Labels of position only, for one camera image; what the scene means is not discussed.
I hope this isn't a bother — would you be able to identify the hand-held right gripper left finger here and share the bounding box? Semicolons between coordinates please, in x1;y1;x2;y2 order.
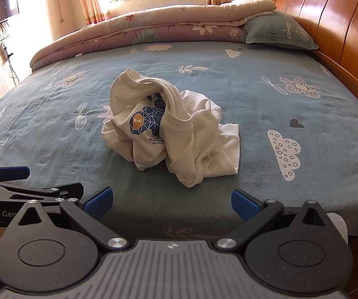
18;187;128;253

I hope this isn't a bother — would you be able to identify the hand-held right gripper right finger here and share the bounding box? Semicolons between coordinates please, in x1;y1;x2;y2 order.
214;188;336;252

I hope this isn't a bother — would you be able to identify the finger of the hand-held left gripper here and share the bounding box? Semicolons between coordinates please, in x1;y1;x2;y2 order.
0;183;85;208
0;163;31;183

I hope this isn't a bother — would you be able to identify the white long-sleeve printed shirt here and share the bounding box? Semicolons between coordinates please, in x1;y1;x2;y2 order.
101;69;240;188

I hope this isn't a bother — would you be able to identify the blue floral bed sheet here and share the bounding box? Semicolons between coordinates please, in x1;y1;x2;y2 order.
0;39;358;240

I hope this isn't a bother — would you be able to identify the teal floral pillow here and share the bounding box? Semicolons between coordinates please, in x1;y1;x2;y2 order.
243;11;319;50

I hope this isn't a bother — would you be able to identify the wooden bed headboard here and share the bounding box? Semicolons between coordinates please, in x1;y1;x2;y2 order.
271;0;358;113

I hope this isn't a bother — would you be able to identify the black wall cable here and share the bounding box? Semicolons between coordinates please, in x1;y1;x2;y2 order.
0;25;22;85

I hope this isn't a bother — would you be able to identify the folded pink floral quilt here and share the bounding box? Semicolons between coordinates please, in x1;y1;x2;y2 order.
30;0;277;72

